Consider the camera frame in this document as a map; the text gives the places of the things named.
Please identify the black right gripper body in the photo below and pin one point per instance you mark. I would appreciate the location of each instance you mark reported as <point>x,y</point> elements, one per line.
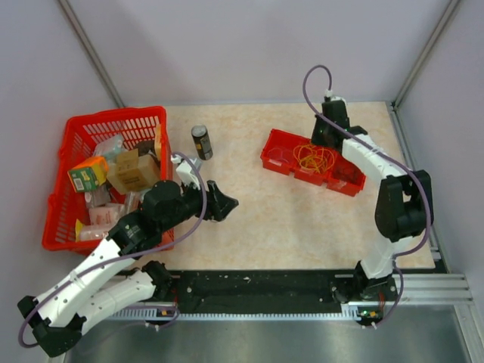
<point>319,134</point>

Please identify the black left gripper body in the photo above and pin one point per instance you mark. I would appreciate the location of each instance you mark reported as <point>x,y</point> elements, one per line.
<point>212,208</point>

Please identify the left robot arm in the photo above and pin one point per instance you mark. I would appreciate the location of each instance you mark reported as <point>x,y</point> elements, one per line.
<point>62,315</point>

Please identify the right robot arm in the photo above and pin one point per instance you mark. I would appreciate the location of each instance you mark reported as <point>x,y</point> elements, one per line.
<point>404,202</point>

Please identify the red three-compartment bin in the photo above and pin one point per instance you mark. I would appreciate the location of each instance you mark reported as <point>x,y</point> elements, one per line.
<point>287,153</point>

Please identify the black drink can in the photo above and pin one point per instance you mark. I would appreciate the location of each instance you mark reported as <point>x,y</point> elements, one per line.
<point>202,142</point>

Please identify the brown cardboard box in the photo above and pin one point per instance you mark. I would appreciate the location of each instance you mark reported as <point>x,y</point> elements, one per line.
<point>132,172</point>

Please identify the pink snack packet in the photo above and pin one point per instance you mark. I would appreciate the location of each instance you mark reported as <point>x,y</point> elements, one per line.
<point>100,220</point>

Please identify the green orange carton box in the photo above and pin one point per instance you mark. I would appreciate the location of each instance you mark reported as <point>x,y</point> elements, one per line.
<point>89,175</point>

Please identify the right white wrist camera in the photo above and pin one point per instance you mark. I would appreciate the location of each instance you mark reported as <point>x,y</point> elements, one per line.
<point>330,96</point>

